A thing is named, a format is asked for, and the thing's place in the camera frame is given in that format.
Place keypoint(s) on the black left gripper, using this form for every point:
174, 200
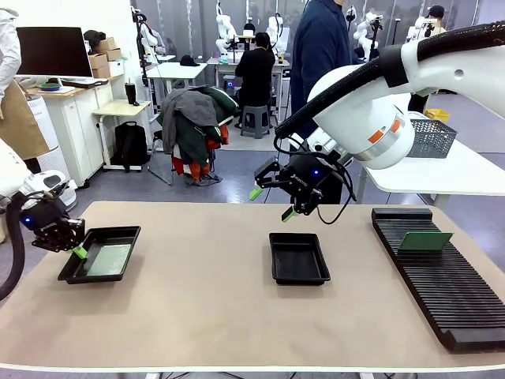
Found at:
39, 221

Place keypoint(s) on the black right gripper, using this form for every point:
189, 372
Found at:
311, 177

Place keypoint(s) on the green perforated circuit board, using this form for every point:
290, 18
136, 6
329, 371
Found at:
108, 260
424, 241

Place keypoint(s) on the black plastic ESD tray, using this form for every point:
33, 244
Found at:
299, 258
126, 237

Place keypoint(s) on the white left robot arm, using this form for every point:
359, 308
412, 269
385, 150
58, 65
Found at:
12, 173

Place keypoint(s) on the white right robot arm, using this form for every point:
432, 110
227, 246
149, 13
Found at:
355, 106

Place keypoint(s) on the white lab robot arm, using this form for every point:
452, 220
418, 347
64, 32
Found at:
225, 27
147, 35
274, 31
367, 31
420, 27

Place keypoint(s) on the grey plastic stool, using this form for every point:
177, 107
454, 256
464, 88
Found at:
255, 120

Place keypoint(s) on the white air purifier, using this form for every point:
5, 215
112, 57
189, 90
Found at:
55, 162

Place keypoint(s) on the black backpack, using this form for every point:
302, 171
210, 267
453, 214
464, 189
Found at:
132, 144

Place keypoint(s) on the pile of jackets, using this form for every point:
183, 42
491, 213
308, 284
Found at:
193, 126

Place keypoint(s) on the white storage cabinet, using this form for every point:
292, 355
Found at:
79, 126

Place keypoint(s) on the seated person in black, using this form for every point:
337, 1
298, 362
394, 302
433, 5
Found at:
255, 75

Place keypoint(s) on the brown paper bag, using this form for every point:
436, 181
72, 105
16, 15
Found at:
19, 126

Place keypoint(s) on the small white side table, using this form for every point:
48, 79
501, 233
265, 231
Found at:
122, 107

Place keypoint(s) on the person in navy coat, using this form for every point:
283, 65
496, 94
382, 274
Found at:
319, 47

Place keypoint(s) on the white work table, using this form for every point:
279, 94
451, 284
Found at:
434, 177

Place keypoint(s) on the black tumbler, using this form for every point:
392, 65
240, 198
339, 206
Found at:
130, 94

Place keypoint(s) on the green plate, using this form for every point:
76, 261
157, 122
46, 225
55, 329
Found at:
50, 87

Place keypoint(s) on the grey mesh basket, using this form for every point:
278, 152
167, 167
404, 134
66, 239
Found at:
434, 138

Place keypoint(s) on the black laptop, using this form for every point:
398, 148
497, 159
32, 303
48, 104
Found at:
84, 83

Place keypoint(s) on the black cap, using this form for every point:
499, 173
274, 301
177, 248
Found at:
190, 61

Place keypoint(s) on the white desk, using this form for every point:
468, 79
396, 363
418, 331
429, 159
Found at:
177, 71

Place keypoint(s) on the yellow box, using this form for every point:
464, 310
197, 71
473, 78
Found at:
437, 115

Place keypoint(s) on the brown cardboard box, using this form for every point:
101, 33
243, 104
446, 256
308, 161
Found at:
98, 61
106, 44
101, 72
113, 54

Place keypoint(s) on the black slotted board rack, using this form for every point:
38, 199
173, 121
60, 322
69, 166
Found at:
446, 292

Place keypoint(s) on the black computer monitor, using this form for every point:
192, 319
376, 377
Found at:
53, 51

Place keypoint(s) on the person in white hoodie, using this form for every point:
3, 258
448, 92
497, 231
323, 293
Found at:
8, 51

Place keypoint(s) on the person in beige shirt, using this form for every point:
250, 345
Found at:
437, 17

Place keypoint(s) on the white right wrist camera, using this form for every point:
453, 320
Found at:
323, 146

